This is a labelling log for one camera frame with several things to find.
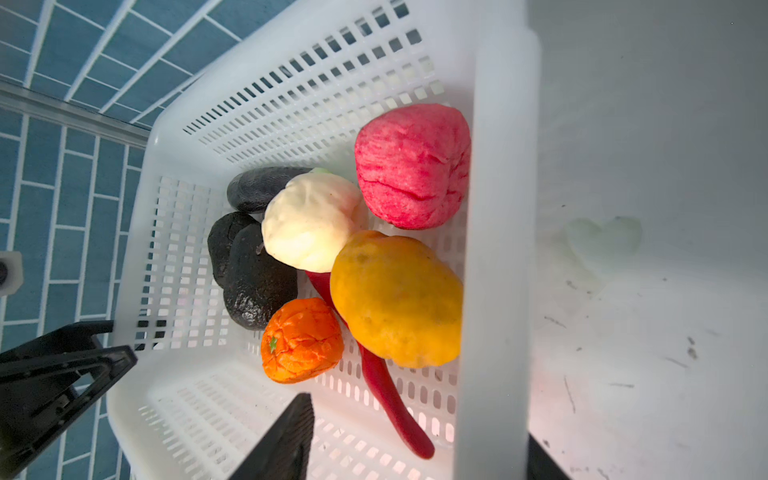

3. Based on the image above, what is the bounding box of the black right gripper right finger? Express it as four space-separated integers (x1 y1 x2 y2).
526 435 570 480

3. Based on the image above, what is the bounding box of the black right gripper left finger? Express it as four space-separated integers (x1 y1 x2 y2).
229 393 315 480

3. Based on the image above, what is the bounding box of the cream white bun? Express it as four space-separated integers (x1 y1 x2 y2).
262 169 367 273

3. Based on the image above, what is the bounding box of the yellow lemon food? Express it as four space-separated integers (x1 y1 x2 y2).
330 230 464 369

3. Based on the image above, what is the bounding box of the pink cracked ball food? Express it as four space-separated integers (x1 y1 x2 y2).
354 104 472 230

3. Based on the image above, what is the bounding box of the white perforated plastic basket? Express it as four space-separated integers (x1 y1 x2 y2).
107 1 541 479

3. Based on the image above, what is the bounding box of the small orange tangerine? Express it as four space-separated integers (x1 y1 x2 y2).
261 298 344 384

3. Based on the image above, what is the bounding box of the red chili pepper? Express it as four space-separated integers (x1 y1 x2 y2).
304 269 436 461

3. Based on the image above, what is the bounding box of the black avocado near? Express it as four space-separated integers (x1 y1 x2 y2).
224 223 298 331

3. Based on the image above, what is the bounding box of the black avocado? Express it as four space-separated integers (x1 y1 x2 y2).
224 223 298 331
207 211 258 288

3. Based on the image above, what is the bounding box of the black avocado far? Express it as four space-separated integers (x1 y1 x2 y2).
207 211 258 288

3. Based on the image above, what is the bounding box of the dark purple eggplant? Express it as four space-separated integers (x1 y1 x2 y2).
227 166 311 214

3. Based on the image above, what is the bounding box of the aluminium corner post left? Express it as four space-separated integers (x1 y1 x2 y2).
1 81 149 148

